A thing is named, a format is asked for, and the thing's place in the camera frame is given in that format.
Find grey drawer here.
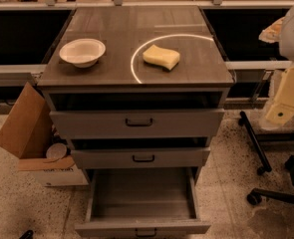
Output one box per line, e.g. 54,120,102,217
50,109,224,139
72,147,210,169
75,167,210,239

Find grey bottom drawer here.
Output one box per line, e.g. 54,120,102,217
75,167,210,239

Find open cardboard box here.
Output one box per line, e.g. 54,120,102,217
0,83,88,186

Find yellow sponge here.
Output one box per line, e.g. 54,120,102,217
143,45,180,70

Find white bowl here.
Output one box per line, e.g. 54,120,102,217
59,38,106,68

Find grey top drawer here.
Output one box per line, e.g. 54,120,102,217
50,109,224,139

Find black chair base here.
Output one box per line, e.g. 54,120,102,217
246,155,294,205

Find grey middle drawer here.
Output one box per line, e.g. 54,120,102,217
72,147,210,169

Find black object bottom left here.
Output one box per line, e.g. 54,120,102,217
19,230,34,239

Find grey drawer cabinet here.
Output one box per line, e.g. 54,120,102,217
36,5,236,184

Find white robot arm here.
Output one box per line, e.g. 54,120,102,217
259,5,294,130

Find small bowl in box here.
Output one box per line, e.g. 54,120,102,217
46,143,67,159

